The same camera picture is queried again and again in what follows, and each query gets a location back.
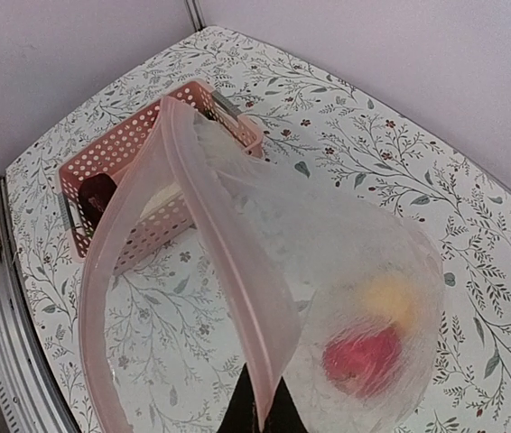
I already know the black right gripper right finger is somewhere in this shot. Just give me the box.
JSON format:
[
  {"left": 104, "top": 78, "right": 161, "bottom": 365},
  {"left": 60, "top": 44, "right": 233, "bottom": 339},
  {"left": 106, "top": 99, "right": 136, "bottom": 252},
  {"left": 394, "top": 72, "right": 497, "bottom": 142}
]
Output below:
[{"left": 263, "top": 379, "right": 308, "bottom": 433}]

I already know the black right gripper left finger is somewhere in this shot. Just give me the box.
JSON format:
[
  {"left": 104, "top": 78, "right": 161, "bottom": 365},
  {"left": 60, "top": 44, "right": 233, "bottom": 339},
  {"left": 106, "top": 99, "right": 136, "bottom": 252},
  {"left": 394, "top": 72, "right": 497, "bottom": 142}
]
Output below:
[{"left": 223, "top": 365, "right": 258, "bottom": 433}]

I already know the red toy fruit front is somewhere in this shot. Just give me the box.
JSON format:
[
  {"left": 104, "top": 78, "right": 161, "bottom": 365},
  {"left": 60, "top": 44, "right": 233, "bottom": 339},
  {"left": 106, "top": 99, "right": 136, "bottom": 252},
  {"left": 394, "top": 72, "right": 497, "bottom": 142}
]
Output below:
[{"left": 321, "top": 324, "right": 404, "bottom": 399}]

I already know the yellow toy fruit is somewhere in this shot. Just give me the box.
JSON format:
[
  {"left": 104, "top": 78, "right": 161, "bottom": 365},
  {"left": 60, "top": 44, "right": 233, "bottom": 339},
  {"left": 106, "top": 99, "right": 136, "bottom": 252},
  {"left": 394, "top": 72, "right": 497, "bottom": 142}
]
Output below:
[{"left": 361, "top": 274, "right": 416, "bottom": 330}]

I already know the clear zip top bag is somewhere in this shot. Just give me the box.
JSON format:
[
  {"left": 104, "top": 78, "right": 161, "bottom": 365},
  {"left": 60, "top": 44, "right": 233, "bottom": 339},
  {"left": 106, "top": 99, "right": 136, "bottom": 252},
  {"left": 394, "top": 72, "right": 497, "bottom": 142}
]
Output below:
[{"left": 79, "top": 97, "right": 444, "bottom": 432}]

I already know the pink perforated plastic basket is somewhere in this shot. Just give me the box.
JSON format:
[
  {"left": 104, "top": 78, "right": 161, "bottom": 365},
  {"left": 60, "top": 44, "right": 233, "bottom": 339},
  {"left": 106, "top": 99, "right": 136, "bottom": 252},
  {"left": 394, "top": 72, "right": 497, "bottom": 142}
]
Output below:
[{"left": 58, "top": 78, "right": 263, "bottom": 276}]

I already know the floral patterned table mat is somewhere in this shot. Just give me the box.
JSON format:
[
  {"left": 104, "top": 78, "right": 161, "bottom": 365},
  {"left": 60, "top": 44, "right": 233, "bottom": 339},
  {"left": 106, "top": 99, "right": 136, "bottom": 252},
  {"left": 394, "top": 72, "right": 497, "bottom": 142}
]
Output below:
[{"left": 6, "top": 26, "right": 511, "bottom": 432}]

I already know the white toy vegetable front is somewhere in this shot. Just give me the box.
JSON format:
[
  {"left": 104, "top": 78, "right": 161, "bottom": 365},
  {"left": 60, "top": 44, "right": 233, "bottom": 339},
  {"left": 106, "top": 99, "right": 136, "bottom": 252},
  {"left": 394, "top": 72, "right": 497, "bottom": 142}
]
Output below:
[{"left": 139, "top": 183, "right": 181, "bottom": 221}]

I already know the dark purple toy fruit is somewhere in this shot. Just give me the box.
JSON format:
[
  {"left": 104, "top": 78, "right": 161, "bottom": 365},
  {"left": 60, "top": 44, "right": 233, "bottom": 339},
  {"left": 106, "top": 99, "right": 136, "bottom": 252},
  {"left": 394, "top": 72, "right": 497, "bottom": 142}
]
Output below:
[{"left": 78, "top": 173, "right": 116, "bottom": 228}]

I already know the aluminium front rail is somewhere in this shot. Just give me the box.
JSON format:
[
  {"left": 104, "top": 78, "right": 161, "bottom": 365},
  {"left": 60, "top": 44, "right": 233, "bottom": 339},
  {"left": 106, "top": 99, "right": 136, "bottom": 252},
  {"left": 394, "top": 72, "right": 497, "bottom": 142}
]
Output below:
[{"left": 0, "top": 175, "right": 80, "bottom": 432}]

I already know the left aluminium frame post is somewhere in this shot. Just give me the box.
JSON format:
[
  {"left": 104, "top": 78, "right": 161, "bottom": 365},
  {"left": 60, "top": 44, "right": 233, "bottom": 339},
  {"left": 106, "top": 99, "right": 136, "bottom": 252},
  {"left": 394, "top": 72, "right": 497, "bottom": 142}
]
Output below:
[{"left": 184, "top": 0, "right": 206, "bottom": 32}]

